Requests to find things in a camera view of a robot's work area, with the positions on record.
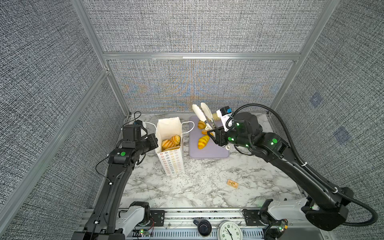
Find small orange candy wrapper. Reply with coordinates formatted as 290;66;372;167
227;180;239;189

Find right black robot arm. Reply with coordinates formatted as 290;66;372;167
192;104;354;231

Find white printed paper bag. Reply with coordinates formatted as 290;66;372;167
144;117;195;176

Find small yellow ridged bread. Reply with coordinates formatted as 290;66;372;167
198;135;211;150

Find white analog clock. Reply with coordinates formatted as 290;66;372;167
217;221;243;240

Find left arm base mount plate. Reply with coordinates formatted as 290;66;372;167
132;208;166;229

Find pale crumbly square bread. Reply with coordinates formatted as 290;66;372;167
212;113;221;121

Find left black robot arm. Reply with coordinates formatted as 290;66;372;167
71;134;158;240

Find lavender tray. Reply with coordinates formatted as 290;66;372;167
189;116;230;159

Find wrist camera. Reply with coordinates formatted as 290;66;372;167
216;105;263;136
122;120;148;142

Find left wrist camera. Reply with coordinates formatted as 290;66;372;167
122;120;148;142

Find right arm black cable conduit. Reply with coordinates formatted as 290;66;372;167
229;103;379;227

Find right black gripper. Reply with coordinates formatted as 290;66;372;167
207;123;255;151

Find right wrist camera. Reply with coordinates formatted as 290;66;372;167
216;105;263;136

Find yellow braided pastry bread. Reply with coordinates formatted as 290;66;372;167
171;135;181;146

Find ridged yellow spiral bread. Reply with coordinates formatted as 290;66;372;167
162;140;175;151

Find small yellow croissant bread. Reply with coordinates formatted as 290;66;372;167
198;121;206;130

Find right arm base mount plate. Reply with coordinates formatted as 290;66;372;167
242;209;269;227

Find black round knob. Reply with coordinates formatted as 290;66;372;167
193;220;212;237

